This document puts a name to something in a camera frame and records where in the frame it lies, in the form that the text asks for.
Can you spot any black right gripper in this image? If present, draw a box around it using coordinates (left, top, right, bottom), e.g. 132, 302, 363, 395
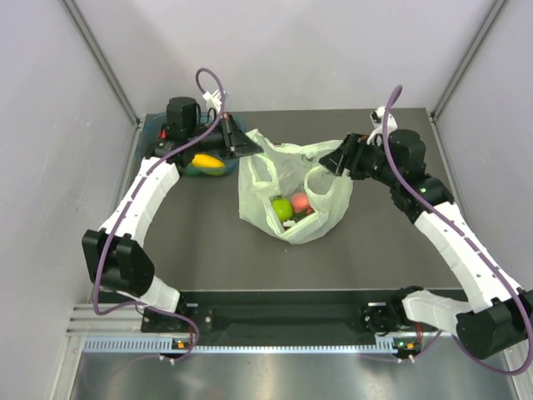
320, 132, 401, 188

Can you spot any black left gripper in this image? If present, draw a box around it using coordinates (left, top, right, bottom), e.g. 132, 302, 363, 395
187, 112, 262, 159

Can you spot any pink fake peach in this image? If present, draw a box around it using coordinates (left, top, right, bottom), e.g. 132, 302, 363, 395
290, 192, 311, 214

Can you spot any light green plastic bag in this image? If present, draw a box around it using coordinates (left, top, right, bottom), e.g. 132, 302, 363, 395
238, 129, 353, 245

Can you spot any green fake apple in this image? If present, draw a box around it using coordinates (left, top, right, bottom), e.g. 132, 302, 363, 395
271, 197, 294, 223

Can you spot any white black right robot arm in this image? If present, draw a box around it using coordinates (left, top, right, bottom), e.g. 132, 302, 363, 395
320, 129, 532, 360

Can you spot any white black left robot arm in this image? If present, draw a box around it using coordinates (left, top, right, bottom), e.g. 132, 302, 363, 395
82, 92, 262, 331

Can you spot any yellow fake mango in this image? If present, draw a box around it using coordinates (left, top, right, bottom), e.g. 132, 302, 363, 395
192, 153, 225, 169

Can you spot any teal plastic basket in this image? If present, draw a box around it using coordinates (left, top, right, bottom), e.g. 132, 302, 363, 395
135, 112, 239, 177

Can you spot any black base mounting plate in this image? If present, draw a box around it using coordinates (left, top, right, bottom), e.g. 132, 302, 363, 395
141, 302, 417, 335

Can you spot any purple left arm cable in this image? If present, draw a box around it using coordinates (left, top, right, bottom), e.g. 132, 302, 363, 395
92, 67, 228, 363

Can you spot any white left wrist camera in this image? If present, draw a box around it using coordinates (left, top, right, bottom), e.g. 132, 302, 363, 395
202, 89, 227, 113

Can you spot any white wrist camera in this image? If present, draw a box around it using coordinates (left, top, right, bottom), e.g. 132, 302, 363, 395
202, 89, 227, 113
366, 106, 398, 146

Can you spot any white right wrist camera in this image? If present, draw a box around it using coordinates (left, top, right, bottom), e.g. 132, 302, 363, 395
366, 106, 398, 146

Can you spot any grey slotted cable duct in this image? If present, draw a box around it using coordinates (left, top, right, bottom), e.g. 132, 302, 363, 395
83, 337, 419, 354

